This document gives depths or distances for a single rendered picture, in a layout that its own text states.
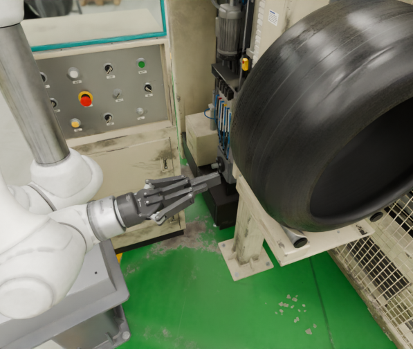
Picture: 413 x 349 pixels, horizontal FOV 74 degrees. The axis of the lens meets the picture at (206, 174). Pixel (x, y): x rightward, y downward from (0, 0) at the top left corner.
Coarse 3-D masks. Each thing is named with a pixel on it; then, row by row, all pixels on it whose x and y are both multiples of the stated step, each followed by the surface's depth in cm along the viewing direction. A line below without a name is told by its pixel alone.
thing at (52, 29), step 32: (32, 0) 79; (64, 0) 82; (96, 0) 84; (128, 0) 87; (160, 0) 90; (32, 32) 84; (64, 32) 87; (96, 32) 90; (128, 32) 93; (160, 32) 97
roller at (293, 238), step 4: (280, 224) 86; (284, 228) 84; (284, 232) 85; (288, 232) 82; (300, 232) 81; (288, 236) 82; (292, 236) 81; (296, 236) 80; (300, 236) 80; (292, 240) 81; (296, 240) 80; (300, 240) 79; (304, 240) 79; (296, 244) 80; (300, 244) 80; (304, 244) 82
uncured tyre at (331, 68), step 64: (384, 0) 56; (256, 64) 63; (320, 64) 50; (384, 64) 45; (256, 128) 60; (320, 128) 49; (384, 128) 90; (256, 192) 67; (320, 192) 93; (384, 192) 85
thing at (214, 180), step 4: (212, 176) 64; (216, 176) 63; (200, 180) 63; (204, 180) 63; (208, 180) 63; (212, 180) 64; (216, 180) 64; (220, 180) 65; (192, 184) 63; (196, 184) 63; (200, 184) 63; (208, 184) 64; (212, 184) 65; (216, 184) 65
